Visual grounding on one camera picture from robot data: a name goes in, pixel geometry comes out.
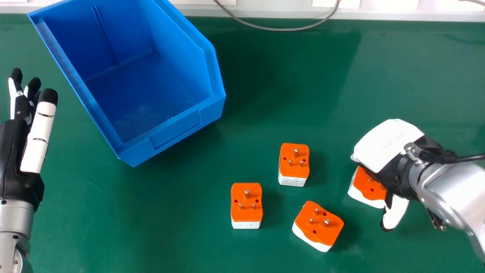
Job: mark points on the white-and-orange plug adapter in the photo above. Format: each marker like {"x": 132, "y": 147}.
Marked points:
{"x": 317, "y": 225}
{"x": 293, "y": 165}
{"x": 365, "y": 189}
{"x": 246, "y": 204}

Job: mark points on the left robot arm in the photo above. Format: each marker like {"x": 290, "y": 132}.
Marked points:
{"x": 13, "y": 235}

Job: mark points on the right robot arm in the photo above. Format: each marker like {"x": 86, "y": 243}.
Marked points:
{"x": 454, "y": 193}

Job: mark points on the blue plastic bin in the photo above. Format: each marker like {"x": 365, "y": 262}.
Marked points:
{"x": 151, "y": 87}

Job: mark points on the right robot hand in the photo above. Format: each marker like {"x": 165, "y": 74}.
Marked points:
{"x": 386, "y": 151}

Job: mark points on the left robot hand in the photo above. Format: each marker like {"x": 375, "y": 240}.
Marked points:
{"x": 22, "y": 151}

